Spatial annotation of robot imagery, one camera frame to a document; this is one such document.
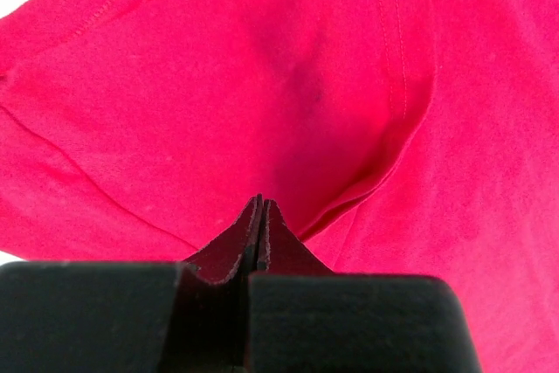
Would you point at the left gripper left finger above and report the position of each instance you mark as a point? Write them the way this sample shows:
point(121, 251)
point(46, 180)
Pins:
point(185, 316)

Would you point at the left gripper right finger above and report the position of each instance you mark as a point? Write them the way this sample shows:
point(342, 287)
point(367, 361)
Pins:
point(303, 317)

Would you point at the red t shirt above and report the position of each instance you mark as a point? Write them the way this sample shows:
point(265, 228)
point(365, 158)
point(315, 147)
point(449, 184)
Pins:
point(396, 136)

